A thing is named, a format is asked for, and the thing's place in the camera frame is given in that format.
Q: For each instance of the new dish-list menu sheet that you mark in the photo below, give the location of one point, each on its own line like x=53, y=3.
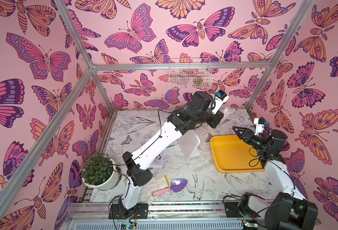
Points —
x=229, y=111

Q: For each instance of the yellow plastic tray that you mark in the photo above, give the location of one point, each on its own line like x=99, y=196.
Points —
x=231, y=155

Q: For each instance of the green item in basket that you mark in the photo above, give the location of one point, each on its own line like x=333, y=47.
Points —
x=197, y=81

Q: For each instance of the clear acrylic menu holder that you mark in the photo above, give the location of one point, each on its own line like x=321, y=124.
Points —
x=189, y=144

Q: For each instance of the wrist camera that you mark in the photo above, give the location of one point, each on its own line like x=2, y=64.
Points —
x=220, y=98
x=260, y=124

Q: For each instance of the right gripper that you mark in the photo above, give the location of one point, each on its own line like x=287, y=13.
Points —
x=246, y=136

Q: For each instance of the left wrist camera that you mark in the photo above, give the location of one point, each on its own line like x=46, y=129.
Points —
x=220, y=98

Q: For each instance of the white work glove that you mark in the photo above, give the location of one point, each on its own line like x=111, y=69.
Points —
x=146, y=193

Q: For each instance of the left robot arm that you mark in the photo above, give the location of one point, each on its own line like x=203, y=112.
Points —
x=138, y=172

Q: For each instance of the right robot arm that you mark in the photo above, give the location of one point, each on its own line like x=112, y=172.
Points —
x=290, y=210

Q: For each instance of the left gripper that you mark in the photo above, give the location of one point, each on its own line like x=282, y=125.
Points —
x=215, y=119

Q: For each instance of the aluminium mounting rail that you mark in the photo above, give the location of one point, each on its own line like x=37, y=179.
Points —
x=187, y=215

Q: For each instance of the white wire basket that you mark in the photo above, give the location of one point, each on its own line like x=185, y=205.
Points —
x=181, y=74

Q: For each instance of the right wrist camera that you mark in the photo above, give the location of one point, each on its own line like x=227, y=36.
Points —
x=260, y=124

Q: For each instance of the potted green plant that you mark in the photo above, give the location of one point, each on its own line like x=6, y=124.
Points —
x=100, y=172

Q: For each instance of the purple trowel pink handle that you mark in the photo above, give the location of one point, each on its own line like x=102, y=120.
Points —
x=176, y=186

